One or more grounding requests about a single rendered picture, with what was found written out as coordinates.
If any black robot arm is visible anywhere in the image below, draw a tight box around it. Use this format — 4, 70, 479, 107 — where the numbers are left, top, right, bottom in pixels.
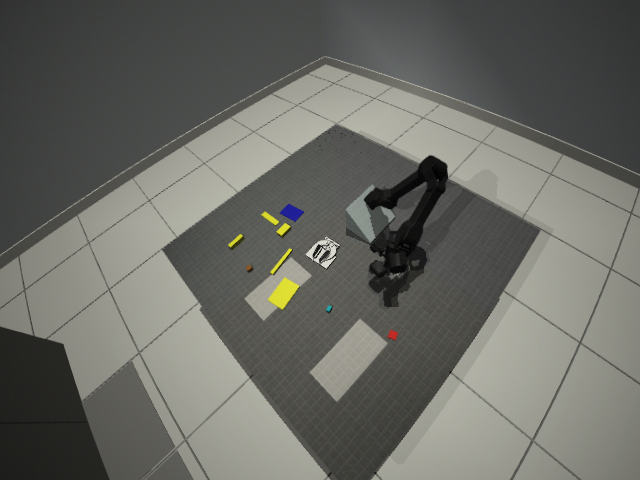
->
364, 155, 448, 274

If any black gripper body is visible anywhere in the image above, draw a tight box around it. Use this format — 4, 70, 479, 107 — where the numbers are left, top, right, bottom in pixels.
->
370, 244, 409, 278

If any blue flat rectangular plate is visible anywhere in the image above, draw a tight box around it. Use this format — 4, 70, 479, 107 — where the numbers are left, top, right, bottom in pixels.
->
280, 204, 304, 222

